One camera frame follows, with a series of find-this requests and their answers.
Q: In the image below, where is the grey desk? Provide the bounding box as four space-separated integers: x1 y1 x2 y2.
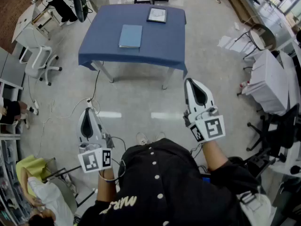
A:
0 46 26 90

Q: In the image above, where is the person's left shoe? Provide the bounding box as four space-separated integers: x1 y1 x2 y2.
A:
136 132 149 146

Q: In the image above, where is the white cloth covered table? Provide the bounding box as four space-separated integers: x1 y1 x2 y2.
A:
241 48 301 116

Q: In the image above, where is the yellow-green bag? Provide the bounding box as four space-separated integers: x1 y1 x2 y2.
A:
16 154 51 197

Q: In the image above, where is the grey white backpack strap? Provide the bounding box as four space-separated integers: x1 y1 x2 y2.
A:
239 191 273 226

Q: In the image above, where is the wooden step platform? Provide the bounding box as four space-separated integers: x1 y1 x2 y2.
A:
229 0 261 26

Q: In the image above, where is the table with blue cloth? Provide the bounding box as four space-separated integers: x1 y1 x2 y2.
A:
78 4 188 90

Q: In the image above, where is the white desk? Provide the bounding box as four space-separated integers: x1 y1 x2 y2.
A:
11 1 61 43

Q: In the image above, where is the black office chair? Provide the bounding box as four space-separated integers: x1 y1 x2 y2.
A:
246 104 301 165

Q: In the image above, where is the person's wristband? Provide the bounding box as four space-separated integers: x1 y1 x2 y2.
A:
98 172 116 183

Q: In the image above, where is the white office chair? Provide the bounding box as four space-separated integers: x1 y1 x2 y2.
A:
19 45 63 87

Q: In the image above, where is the black framed picture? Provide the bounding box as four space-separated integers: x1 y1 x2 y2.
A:
146 7 167 24

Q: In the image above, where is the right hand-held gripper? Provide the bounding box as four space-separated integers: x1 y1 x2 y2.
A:
184 78 226 143

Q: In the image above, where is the person's left forearm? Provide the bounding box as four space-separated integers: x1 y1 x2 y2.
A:
97 168 118 203

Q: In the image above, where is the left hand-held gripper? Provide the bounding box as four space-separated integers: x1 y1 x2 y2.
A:
77 107 115 173

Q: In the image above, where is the black floor fan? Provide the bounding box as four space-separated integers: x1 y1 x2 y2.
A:
72 0 89 24

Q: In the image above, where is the black cable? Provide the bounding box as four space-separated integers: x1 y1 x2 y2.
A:
90 68 101 102

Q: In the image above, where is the white book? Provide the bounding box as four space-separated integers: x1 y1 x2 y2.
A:
119 24 143 48

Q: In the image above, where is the dark metal frame chair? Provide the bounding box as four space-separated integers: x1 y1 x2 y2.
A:
234 23 277 60

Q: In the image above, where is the person's right hand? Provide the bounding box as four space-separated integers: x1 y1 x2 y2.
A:
183 109 192 128

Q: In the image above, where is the person's right forearm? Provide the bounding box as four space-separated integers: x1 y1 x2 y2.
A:
201 139 229 172

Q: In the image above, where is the person's black jacket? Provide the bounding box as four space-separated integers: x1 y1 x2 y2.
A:
77 137 262 226

